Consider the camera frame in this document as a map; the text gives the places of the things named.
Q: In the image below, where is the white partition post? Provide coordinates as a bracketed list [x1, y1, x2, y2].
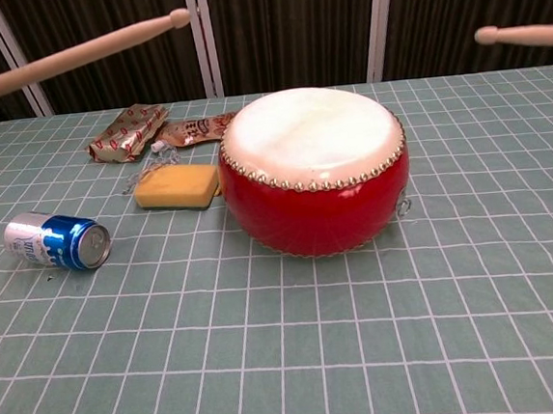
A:
[359, 0, 403, 84]
[182, 0, 225, 101]
[0, 0, 55, 121]

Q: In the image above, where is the red drum with white skin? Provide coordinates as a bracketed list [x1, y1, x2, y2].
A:
[211, 78, 418, 266]

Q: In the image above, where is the orange foil snack packet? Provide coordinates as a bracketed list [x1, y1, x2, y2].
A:
[154, 111, 241, 151]

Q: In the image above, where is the blue and white drink can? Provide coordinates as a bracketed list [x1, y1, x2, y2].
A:
[1, 205, 114, 278]

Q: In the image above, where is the green checked tablecloth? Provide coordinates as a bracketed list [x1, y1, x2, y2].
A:
[0, 65, 553, 414]

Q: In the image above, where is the pale wooden drumstick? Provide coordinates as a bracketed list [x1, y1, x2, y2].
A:
[0, 6, 198, 101]
[473, 20, 553, 55]

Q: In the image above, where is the yellow sponge with green base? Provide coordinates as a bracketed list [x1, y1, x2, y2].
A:
[131, 161, 223, 216]

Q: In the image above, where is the silver bead chain white tag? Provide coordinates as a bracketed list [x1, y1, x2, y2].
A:
[118, 137, 184, 196]

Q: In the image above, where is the gold snack wrapper red print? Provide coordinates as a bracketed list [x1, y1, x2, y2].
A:
[83, 101, 175, 166]

